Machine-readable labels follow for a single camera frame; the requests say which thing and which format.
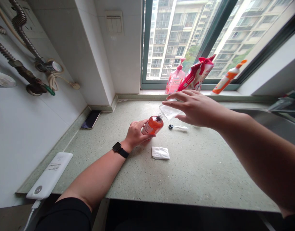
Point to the person's right hand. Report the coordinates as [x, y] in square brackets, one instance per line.
[200, 110]

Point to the person's left hand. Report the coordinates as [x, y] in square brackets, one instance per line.
[135, 134]

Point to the person's left index finger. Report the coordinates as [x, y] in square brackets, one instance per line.
[142, 121]

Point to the person's right index finger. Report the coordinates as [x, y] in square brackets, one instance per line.
[172, 104]

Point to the person's left thumb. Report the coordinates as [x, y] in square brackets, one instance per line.
[149, 137]

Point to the person's right middle finger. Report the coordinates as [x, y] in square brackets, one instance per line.
[179, 94]

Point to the person's right thumb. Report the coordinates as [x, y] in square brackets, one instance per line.
[183, 118]

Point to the clear plastic refill pouch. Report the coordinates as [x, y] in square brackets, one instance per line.
[169, 111]

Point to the orange liquid soap bottle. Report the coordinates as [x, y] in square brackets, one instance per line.
[153, 125]

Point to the white pump dispenser head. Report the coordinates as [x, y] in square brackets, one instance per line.
[178, 127]

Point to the pink pump bottle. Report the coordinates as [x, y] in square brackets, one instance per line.
[175, 79]

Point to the folded white tissue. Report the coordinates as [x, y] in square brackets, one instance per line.
[160, 153]

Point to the red refill bag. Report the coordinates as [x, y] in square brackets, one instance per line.
[195, 74]

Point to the orange and white squeeze bottle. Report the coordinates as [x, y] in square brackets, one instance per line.
[227, 78]

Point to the black smartphone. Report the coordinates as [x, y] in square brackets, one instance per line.
[90, 119]

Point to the window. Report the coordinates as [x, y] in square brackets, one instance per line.
[209, 41]

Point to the stainless steel sink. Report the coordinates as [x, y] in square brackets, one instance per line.
[277, 118]

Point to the white power bank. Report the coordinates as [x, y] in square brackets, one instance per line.
[50, 176]

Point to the metal water pipes and valves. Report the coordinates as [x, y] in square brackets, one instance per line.
[22, 50]

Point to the white wall switch panel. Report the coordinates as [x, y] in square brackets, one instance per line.
[114, 22]

